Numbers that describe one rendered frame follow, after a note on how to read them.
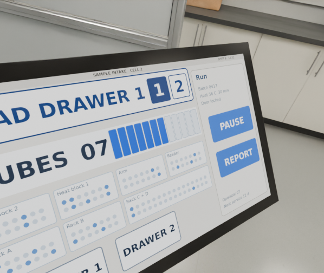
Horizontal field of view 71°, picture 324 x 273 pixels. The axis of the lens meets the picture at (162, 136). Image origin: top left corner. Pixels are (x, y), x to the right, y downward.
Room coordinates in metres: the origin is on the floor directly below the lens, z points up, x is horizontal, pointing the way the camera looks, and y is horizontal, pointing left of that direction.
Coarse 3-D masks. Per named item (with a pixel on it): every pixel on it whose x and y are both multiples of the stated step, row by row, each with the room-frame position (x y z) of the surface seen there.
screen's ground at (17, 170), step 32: (160, 64) 0.32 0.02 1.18; (192, 64) 0.35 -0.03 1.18; (224, 64) 0.39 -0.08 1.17; (224, 96) 0.35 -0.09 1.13; (96, 128) 0.22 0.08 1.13; (256, 128) 0.35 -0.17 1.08; (0, 160) 0.15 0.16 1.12; (32, 160) 0.16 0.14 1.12; (64, 160) 0.17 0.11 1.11; (128, 160) 0.21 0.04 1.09; (0, 192) 0.13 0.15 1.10; (32, 192) 0.14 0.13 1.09; (224, 192) 0.24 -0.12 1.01; (256, 192) 0.27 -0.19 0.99; (192, 224) 0.19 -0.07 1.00; (160, 256) 0.14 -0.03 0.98
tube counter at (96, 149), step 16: (176, 112) 0.29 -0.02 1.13; (192, 112) 0.30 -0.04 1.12; (112, 128) 0.22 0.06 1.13; (128, 128) 0.24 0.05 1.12; (144, 128) 0.25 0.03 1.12; (160, 128) 0.26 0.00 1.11; (176, 128) 0.27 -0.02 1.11; (192, 128) 0.28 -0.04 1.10; (80, 144) 0.19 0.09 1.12; (96, 144) 0.20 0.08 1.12; (112, 144) 0.21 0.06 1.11; (128, 144) 0.22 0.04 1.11; (144, 144) 0.23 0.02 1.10; (160, 144) 0.24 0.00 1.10; (96, 160) 0.19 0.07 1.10; (112, 160) 0.20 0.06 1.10
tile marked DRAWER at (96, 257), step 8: (96, 248) 0.12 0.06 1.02; (80, 256) 0.11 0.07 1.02; (88, 256) 0.11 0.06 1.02; (96, 256) 0.11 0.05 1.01; (104, 256) 0.12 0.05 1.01; (64, 264) 0.10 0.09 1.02; (72, 264) 0.10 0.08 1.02; (80, 264) 0.10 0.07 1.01; (88, 264) 0.10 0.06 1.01; (96, 264) 0.11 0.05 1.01; (104, 264) 0.11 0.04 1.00; (48, 272) 0.09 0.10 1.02; (56, 272) 0.09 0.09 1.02; (64, 272) 0.09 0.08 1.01; (72, 272) 0.09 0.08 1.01; (80, 272) 0.10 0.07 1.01; (88, 272) 0.10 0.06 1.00; (96, 272) 0.10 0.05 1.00; (104, 272) 0.10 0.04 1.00
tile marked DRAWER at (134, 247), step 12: (168, 216) 0.18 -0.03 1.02; (144, 228) 0.16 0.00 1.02; (156, 228) 0.16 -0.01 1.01; (168, 228) 0.17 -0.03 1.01; (120, 240) 0.14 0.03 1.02; (132, 240) 0.14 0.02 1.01; (144, 240) 0.15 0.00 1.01; (156, 240) 0.15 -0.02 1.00; (168, 240) 0.16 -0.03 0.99; (120, 252) 0.13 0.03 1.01; (132, 252) 0.13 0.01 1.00; (144, 252) 0.14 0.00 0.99; (156, 252) 0.14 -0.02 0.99; (120, 264) 0.12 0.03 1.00; (132, 264) 0.12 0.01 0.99
